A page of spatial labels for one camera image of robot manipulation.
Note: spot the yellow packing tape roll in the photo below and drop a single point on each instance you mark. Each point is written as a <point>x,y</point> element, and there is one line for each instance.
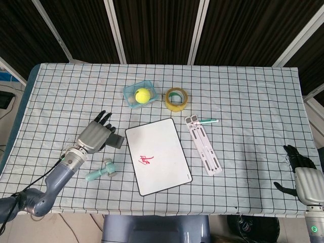
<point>174,106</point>

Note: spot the black bag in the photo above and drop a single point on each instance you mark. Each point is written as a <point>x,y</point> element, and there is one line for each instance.
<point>253,227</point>

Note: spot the yellow tennis ball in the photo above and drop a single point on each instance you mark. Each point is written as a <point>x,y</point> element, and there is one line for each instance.
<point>142,95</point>

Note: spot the teal toy hammer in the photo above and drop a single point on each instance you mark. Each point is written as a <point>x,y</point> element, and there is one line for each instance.
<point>110,168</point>

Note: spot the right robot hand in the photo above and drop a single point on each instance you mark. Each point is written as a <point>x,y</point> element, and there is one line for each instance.
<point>308,184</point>

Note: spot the black grid checked tablecloth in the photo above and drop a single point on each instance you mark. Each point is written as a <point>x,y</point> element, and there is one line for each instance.
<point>240,126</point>

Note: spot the dark folding screen white frame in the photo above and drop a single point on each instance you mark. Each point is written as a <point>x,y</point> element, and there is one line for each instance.
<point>157,30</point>

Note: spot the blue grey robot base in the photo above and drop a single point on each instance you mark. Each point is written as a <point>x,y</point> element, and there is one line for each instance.
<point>154,227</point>

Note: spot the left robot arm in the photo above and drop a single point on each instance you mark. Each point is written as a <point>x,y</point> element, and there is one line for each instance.
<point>57,179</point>

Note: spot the clear container blue lid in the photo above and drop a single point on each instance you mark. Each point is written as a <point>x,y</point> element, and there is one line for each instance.
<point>129,91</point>

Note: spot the white folding laptop stand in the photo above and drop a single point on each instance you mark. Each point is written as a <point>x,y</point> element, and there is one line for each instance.
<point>205,149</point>

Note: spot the green white marker pen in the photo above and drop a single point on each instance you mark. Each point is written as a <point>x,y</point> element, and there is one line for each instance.
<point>208,121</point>

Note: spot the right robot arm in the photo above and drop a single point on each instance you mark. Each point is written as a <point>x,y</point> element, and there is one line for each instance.
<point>315,225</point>

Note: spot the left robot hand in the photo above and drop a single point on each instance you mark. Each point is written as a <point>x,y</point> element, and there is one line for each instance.
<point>93,136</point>

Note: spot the black eraser block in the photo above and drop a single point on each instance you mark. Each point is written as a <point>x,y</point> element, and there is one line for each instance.
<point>116,141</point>

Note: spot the white drawing board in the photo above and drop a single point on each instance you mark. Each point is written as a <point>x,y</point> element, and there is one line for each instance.
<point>159,152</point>

